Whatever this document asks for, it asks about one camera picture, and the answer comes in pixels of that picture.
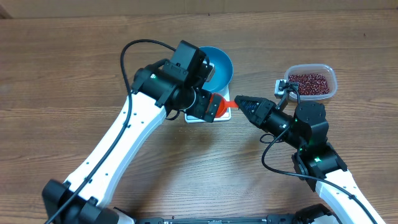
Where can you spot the blue bowl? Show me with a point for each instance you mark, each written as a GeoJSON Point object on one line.
{"type": "Point", "coordinates": [223, 69]}

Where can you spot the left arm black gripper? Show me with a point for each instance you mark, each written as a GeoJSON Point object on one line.
{"type": "Point", "coordinates": [201, 111]}

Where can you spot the white kitchen scale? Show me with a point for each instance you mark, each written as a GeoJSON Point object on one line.
{"type": "Point", "coordinates": [226, 117]}

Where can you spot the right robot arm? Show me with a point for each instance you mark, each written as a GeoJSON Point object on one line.
{"type": "Point", "coordinates": [315, 160]}

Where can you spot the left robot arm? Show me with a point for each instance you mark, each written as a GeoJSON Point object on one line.
{"type": "Point", "coordinates": [174, 84]}

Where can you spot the red measuring scoop blue handle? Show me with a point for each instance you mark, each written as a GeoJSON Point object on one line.
{"type": "Point", "coordinates": [224, 105]}

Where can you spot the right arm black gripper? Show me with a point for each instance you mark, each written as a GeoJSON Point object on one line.
{"type": "Point", "coordinates": [267, 108]}

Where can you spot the red beans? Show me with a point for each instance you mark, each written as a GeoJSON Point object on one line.
{"type": "Point", "coordinates": [311, 84]}

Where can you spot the clear plastic container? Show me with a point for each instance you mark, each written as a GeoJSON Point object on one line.
{"type": "Point", "coordinates": [318, 68]}

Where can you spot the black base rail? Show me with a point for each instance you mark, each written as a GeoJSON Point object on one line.
{"type": "Point", "coordinates": [214, 220]}

